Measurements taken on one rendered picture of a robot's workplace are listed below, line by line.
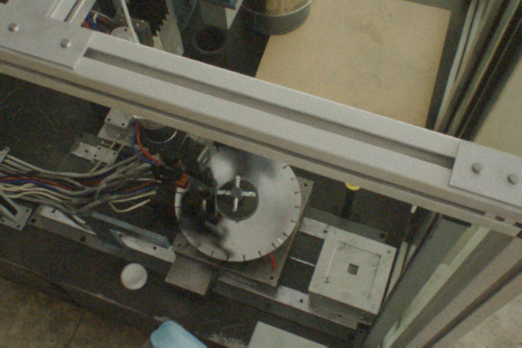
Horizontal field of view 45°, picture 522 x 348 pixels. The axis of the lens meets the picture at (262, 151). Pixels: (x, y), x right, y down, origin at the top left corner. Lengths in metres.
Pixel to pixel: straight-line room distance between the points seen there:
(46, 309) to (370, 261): 1.47
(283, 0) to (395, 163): 1.51
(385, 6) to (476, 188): 1.80
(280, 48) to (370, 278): 0.86
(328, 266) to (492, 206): 1.18
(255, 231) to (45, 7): 1.12
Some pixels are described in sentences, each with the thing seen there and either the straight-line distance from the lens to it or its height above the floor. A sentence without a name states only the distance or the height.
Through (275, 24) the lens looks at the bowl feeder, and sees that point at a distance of 2.11.
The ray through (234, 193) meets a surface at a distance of 1.60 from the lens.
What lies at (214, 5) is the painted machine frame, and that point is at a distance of 1.52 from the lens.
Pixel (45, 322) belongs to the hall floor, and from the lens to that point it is 2.70.
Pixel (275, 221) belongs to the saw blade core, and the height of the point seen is 0.95.
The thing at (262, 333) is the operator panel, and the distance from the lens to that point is 1.61.
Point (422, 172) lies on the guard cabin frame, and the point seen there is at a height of 2.05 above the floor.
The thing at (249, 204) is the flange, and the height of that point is 0.96.
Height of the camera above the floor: 2.48
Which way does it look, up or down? 64 degrees down
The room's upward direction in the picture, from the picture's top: 5 degrees counter-clockwise
